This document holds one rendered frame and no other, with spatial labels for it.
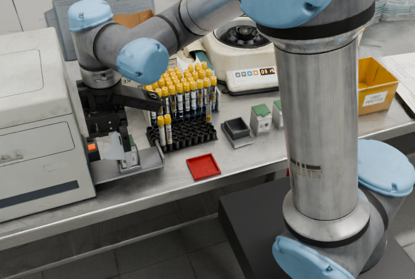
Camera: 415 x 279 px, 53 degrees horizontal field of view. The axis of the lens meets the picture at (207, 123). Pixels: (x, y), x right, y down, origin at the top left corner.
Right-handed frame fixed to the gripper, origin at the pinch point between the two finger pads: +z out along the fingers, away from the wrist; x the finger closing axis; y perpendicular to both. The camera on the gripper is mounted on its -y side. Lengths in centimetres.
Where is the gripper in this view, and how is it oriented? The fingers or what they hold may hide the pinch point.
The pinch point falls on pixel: (126, 149)
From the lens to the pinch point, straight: 96.9
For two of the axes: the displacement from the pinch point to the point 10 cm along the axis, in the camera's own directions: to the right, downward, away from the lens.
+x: 3.4, 6.3, -7.0
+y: -9.4, 2.3, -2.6
